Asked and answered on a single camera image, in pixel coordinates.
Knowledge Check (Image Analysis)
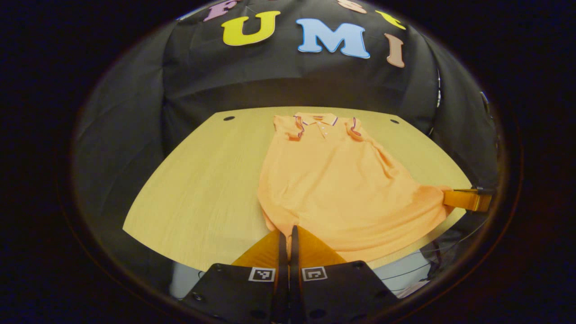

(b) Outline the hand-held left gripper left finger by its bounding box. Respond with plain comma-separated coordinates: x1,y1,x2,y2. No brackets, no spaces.
180,229,289,324

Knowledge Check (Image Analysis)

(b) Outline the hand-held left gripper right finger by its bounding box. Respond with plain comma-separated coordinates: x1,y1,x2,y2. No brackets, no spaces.
290,225,401,324

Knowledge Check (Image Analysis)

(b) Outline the orange T-shirt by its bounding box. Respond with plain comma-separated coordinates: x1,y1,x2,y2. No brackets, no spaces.
257,112,453,264

